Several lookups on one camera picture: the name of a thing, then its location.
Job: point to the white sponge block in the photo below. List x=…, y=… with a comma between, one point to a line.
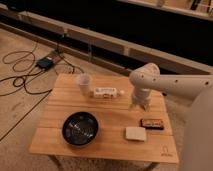
x=135, y=133

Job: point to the white plastic bottle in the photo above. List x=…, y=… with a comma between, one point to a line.
x=106, y=92

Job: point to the black power adapter box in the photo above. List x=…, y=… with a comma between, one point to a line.
x=44, y=63

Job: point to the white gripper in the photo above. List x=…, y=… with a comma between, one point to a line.
x=140, y=96

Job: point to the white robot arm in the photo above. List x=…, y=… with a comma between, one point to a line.
x=194, y=91

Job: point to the wooden folding table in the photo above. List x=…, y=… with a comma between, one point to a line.
x=113, y=116

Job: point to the black ceramic bowl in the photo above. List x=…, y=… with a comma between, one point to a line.
x=80, y=128

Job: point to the white ceramic cup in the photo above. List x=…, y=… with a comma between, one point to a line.
x=84, y=83

